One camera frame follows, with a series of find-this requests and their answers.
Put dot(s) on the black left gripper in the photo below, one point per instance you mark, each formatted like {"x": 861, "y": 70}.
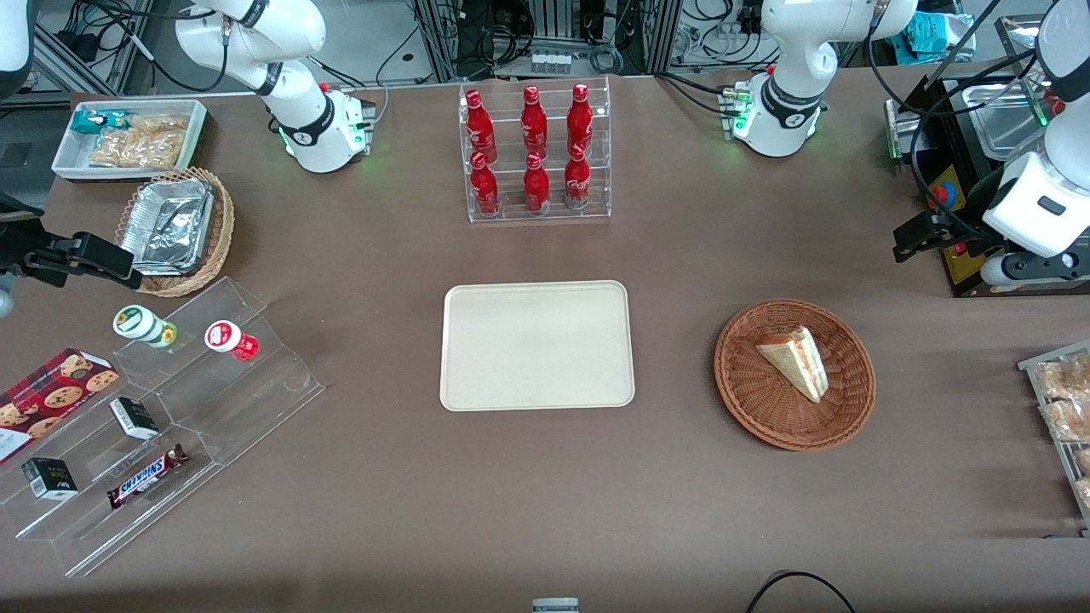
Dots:
{"x": 950, "y": 232}

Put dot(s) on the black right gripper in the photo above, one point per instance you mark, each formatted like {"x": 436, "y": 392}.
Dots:
{"x": 17, "y": 252}

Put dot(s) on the triangular sandwich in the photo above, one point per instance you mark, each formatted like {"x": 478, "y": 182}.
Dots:
{"x": 796, "y": 362}

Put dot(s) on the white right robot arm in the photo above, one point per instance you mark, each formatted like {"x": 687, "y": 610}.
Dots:
{"x": 300, "y": 111}

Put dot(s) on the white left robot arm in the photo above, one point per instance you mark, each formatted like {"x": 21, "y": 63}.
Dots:
{"x": 788, "y": 81}

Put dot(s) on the oval wicker basket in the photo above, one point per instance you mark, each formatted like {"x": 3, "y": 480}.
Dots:
{"x": 217, "y": 247}

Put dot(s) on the tray of packaged pastries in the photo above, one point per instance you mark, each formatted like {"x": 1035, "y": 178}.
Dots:
{"x": 1035, "y": 375}

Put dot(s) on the round brown wicker basket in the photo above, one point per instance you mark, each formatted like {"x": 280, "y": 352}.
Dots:
{"x": 766, "y": 409}

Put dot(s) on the beige rectangular tray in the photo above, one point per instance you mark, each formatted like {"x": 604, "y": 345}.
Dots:
{"x": 536, "y": 345}

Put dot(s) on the green-capped white drink bottle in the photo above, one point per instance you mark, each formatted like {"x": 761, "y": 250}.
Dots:
{"x": 140, "y": 325}

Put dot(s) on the stack of foil trays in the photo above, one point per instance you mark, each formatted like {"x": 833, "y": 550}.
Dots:
{"x": 170, "y": 226}

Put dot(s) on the white rectangular bin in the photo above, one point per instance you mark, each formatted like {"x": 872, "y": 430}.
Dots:
{"x": 72, "y": 166}

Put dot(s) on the black food warmer appliance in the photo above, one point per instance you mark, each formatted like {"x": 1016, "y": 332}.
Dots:
{"x": 937, "y": 128}

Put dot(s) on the clear bag of crackers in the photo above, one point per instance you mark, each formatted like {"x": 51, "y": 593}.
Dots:
{"x": 140, "y": 145}

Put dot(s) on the steel warmer pan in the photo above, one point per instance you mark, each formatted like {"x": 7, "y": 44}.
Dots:
{"x": 1001, "y": 123}

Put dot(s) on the red-capped drink bottle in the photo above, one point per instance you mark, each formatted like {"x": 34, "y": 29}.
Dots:
{"x": 228, "y": 338}

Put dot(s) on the teal snack packet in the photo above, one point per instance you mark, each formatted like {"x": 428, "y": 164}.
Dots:
{"x": 94, "y": 121}

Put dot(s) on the red cookie box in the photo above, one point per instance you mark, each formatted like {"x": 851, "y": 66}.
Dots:
{"x": 51, "y": 400}

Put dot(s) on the small black box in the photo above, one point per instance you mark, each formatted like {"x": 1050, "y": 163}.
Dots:
{"x": 48, "y": 478}
{"x": 134, "y": 418}

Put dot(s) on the red fried food piece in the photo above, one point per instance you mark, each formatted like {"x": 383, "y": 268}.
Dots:
{"x": 1054, "y": 104}

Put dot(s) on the clear acrylic stepped stand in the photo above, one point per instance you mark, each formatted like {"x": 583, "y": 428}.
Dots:
{"x": 247, "y": 400}

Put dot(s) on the teal plastic bag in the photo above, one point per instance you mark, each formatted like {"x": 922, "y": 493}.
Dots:
{"x": 932, "y": 38}

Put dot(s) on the wrapped bread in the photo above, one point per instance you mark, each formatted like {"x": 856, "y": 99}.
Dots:
{"x": 1084, "y": 461}
{"x": 1069, "y": 419}
{"x": 1084, "y": 494}
{"x": 1069, "y": 379}

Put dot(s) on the snickers chocolate bar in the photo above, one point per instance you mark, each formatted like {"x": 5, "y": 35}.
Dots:
{"x": 145, "y": 477}

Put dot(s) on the red cola bottle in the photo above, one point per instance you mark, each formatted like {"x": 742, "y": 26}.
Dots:
{"x": 534, "y": 123}
{"x": 479, "y": 128}
{"x": 577, "y": 183}
{"x": 484, "y": 187}
{"x": 580, "y": 119}
{"x": 536, "y": 187}

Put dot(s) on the clear acrylic bottle rack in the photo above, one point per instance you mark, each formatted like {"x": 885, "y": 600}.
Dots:
{"x": 553, "y": 217}

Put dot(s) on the white power strip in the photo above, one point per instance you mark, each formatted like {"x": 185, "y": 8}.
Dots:
{"x": 550, "y": 62}

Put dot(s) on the grey box with label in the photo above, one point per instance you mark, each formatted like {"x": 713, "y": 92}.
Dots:
{"x": 555, "y": 605}

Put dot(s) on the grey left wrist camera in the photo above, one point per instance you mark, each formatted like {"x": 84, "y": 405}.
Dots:
{"x": 1022, "y": 270}

